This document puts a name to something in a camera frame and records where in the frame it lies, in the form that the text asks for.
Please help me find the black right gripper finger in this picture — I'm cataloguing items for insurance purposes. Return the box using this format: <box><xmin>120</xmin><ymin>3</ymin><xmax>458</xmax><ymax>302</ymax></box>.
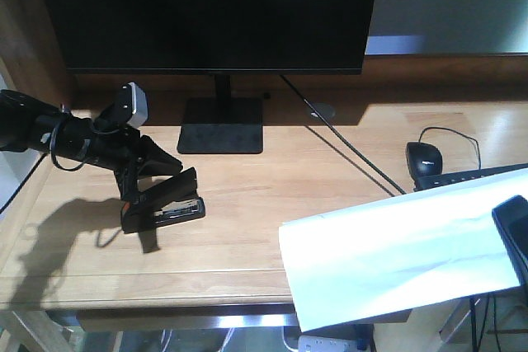
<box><xmin>492</xmin><ymin>195</ymin><xmax>527</xmax><ymax>285</ymax></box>

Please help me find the black computer mouse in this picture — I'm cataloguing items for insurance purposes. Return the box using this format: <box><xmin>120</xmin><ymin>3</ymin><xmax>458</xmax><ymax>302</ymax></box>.
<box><xmin>405</xmin><ymin>126</ymin><xmax>482</xmax><ymax>181</ymax></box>

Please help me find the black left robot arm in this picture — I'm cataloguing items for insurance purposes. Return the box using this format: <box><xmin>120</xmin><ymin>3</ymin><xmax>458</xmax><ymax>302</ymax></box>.
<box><xmin>1</xmin><ymin>84</ymin><xmax>194</xmax><ymax>233</ymax></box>

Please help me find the black monitor cable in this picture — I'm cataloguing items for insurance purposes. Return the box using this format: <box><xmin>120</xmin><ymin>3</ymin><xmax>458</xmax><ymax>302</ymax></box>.
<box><xmin>279</xmin><ymin>74</ymin><xmax>408</xmax><ymax>196</ymax></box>

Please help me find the grey desk cable grommet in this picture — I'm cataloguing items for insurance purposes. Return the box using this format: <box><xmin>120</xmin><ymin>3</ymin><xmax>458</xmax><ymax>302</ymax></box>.
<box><xmin>306</xmin><ymin>102</ymin><xmax>336</xmax><ymax>119</ymax></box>

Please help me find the white power strip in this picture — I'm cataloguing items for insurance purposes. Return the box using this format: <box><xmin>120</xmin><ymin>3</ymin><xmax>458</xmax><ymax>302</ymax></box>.
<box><xmin>282</xmin><ymin>325</ymin><xmax>373</xmax><ymax>351</ymax></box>

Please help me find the black computer monitor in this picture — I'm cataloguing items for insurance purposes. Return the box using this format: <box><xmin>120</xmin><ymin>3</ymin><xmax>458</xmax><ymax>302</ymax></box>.
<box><xmin>45</xmin><ymin>0</ymin><xmax>375</xmax><ymax>153</ymax></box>

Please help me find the black orange stapler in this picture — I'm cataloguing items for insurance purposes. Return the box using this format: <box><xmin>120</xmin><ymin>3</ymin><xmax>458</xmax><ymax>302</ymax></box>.
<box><xmin>120</xmin><ymin>167</ymin><xmax>207</xmax><ymax>234</ymax></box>

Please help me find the white paper sheet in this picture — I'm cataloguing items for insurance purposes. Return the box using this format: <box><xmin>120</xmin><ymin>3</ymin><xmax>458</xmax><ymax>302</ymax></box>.
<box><xmin>279</xmin><ymin>170</ymin><xmax>527</xmax><ymax>331</ymax></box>

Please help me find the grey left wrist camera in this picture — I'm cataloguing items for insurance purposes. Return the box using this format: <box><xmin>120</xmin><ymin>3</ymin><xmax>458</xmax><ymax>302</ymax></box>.
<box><xmin>94</xmin><ymin>82</ymin><xmax>149</xmax><ymax>132</ymax></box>

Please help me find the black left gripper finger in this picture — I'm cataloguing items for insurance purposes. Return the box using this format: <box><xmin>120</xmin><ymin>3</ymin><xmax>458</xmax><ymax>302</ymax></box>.
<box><xmin>138</xmin><ymin>135</ymin><xmax>182</xmax><ymax>179</ymax></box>
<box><xmin>116</xmin><ymin>160</ymin><xmax>159</xmax><ymax>253</ymax></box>

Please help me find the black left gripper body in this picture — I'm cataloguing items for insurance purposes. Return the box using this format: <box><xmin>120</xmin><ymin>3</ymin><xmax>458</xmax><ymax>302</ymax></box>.
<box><xmin>84</xmin><ymin>119</ymin><xmax>139</xmax><ymax>171</ymax></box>

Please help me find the black keyboard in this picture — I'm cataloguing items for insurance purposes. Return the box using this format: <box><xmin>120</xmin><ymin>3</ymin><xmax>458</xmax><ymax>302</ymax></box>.
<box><xmin>414</xmin><ymin>163</ymin><xmax>527</xmax><ymax>191</ymax></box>

